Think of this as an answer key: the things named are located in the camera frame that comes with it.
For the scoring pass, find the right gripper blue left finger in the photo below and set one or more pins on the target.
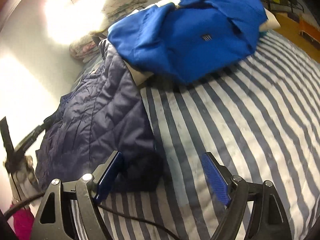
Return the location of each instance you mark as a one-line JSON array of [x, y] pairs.
[[105, 175]]

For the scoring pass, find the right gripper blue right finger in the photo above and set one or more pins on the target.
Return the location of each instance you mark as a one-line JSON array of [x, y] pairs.
[[217, 176]]

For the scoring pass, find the navy quilted puffer jacket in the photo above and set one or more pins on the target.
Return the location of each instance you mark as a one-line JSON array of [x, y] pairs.
[[104, 113]]

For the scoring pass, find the blue white striped blanket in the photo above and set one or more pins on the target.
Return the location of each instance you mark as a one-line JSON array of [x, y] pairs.
[[259, 118]]

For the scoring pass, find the folded floral quilt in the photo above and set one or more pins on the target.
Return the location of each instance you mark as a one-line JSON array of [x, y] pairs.
[[85, 48]]

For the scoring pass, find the bright blue white jacket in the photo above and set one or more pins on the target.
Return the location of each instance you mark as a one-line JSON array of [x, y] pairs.
[[188, 39]]

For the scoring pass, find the orange covered low bench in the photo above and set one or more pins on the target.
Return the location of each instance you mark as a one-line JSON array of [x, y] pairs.
[[306, 29]]

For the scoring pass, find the ring light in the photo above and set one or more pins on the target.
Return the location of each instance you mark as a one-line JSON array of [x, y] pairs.
[[69, 20]]

